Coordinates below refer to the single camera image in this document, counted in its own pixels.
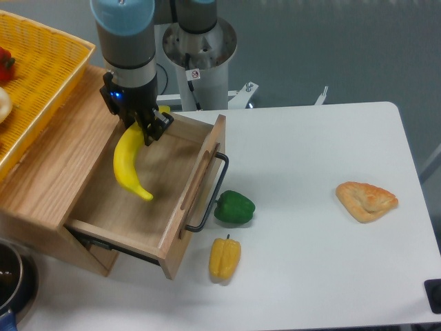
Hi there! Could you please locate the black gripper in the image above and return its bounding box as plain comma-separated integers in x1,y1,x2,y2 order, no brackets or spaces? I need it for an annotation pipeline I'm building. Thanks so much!
100,72,174,146

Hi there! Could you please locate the yellow banana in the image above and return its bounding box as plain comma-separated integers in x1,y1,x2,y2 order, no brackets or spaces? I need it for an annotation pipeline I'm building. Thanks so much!
113,121,154,201

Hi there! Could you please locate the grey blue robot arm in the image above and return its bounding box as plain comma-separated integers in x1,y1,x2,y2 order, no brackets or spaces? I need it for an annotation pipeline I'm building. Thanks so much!
90,1,230,146

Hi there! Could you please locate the open wooden top drawer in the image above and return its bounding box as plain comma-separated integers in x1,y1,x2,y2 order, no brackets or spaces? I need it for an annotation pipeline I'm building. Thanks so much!
65,112,226,279

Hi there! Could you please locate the wooden drawer cabinet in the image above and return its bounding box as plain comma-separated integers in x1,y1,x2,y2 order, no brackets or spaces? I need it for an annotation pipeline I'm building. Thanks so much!
1,66,119,276

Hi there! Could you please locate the yellow plastic basket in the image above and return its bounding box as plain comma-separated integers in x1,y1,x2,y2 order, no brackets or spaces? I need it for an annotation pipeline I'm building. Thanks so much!
1,11,95,178

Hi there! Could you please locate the green bell pepper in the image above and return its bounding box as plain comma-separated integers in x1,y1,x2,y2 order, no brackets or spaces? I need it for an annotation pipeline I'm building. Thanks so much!
214,190,256,224

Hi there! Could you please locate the white round food item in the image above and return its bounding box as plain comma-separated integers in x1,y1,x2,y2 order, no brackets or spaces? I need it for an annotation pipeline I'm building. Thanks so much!
0,88,13,123

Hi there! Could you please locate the red bell pepper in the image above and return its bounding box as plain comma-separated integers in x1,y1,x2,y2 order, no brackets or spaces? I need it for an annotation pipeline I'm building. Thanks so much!
0,48,15,81

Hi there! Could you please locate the yellow bell pepper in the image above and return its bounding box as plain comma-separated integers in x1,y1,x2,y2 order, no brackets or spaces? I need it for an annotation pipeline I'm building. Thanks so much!
209,235,241,280

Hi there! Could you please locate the dark metal pot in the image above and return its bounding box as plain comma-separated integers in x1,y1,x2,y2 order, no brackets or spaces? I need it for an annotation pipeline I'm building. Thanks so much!
1,240,39,330

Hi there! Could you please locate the toasted bread piece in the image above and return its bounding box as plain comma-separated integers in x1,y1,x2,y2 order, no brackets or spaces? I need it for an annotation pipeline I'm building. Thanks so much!
336,181,399,223

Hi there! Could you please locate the black corner object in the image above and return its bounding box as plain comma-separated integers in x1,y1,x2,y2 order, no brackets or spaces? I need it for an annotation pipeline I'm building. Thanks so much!
424,279,441,314

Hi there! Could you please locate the black cable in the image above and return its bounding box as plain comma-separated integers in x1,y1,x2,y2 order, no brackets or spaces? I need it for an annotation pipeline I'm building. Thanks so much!
156,63,169,96

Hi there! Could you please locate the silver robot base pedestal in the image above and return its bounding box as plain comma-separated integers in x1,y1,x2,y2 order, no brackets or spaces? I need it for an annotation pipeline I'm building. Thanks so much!
163,17,237,111

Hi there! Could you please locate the black metal drawer handle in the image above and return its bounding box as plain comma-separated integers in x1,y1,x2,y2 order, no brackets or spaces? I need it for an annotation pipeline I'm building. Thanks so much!
184,152,229,233

